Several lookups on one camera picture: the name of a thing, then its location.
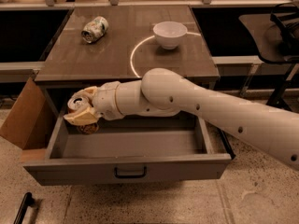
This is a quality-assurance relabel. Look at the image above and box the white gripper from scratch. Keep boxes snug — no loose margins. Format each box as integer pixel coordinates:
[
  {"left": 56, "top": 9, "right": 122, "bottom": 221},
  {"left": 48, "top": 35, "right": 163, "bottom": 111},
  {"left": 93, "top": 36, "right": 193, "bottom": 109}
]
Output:
[{"left": 64, "top": 81, "right": 124, "bottom": 126}]

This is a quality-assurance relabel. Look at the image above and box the white ceramic bowl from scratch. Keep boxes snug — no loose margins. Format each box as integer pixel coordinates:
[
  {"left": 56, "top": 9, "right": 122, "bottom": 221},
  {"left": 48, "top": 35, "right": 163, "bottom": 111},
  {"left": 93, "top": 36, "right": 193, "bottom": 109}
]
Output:
[{"left": 153, "top": 21, "right": 188, "bottom": 49}]

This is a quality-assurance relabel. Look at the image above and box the orange soda can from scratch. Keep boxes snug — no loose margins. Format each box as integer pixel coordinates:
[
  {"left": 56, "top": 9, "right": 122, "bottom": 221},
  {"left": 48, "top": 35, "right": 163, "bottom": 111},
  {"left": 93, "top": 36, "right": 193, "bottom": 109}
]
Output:
[{"left": 64, "top": 96, "right": 99, "bottom": 134}]

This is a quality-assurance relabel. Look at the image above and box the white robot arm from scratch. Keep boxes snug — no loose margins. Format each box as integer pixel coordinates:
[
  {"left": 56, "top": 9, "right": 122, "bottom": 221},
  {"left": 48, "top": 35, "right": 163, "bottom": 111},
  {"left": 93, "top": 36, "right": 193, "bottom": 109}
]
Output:
[{"left": 64, "top": 68, "right": 299, "bottom": 170}]

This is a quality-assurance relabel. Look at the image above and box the black chair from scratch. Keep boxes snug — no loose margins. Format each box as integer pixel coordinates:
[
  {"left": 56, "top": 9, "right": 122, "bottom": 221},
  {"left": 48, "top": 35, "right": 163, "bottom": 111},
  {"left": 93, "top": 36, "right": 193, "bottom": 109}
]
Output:
[{"left": 239, "top": 2, "right": 299, "bottom": 110}]

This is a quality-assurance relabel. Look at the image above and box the black handle on floor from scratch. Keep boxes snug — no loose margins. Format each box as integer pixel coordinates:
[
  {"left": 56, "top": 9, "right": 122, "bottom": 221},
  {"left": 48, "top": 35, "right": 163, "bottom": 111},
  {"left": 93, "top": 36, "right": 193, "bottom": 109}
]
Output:
[{"left": 13, "top": 192, "right": 35, "bottom": 224}]

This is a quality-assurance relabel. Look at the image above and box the grey cabinet with wood top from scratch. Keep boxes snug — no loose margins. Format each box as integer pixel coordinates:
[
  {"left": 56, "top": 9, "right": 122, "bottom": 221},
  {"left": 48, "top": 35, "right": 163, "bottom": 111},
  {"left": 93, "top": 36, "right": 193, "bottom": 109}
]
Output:
[{"left": 34, "top": 5, "right": 221, "bottom": 117}]

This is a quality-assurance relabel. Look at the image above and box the open grey top drawer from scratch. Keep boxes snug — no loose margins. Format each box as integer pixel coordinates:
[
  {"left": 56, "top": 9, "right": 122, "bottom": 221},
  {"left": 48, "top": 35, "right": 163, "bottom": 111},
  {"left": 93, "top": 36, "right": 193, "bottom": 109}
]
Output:
[{"left": 23, "top": 103, "right": 234, "bottom": 186}]

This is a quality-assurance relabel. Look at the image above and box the black drawer handle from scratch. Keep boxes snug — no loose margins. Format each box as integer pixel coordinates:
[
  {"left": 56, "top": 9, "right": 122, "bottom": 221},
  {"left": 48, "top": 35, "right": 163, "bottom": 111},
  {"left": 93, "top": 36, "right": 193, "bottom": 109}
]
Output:
[{"left": 114, "top": 166, "right": 147, "bottom": 179}]

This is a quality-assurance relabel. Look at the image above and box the brown cardboard box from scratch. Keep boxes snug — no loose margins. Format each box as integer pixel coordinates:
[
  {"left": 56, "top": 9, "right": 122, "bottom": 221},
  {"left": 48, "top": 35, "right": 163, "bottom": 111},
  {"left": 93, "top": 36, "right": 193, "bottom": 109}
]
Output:
[{"left": 0, "top": 78, "right": 55, "bottom": 149}]

